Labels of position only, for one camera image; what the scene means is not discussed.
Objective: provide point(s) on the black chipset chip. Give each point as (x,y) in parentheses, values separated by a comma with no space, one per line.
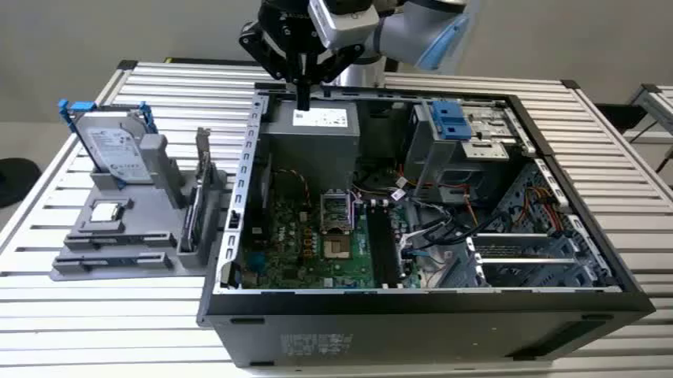
(292,273)

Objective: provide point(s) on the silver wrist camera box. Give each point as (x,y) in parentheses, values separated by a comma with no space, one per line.
(343,23)

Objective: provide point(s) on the grey power supply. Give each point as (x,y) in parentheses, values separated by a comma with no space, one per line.
(316,157)

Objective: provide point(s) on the grey parts rack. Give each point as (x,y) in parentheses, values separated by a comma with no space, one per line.
(153,224)

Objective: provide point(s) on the CPU socket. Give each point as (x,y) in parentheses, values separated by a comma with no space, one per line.
(337,248)

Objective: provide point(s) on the grey metal drive cage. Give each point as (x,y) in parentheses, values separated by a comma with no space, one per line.
(447,165)

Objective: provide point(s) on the black round base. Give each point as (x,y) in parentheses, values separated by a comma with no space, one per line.
(18,181)

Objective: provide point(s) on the RAM stick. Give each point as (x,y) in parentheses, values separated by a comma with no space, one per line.
(113,262)
(121,239)

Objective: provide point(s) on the metal slat side table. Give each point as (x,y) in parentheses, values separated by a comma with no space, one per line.
(655,96)

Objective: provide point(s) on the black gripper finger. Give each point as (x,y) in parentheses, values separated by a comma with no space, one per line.
(329,73)
(270,65)

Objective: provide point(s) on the black RAM slot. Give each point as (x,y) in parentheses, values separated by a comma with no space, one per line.
(380,244)
(392,244)
(387,244)
(373,244)

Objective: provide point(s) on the green motherboard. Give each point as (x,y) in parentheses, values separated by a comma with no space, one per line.
(295,256)

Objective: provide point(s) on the black table corner cap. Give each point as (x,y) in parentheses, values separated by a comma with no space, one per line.
(570,84)
(128,65)

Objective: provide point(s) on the hard disk in blue carrier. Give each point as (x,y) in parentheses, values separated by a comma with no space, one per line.
(113,145)

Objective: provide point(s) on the graphics card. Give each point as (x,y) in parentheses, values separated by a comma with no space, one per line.
(192,224)

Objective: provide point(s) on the blue video port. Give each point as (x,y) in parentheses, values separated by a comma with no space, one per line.
(256,263)

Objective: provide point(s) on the disk bay with white rails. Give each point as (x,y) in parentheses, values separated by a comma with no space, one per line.
(526,271)

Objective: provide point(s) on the black PC case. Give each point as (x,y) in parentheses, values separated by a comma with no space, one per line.
(421,338)

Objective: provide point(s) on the silver CPU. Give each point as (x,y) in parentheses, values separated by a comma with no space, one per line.
(105,213)

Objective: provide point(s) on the blue plastic drive latch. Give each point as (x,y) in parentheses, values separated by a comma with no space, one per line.
(449,118)

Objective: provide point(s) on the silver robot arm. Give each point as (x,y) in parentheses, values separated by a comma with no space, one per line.
(405,31)

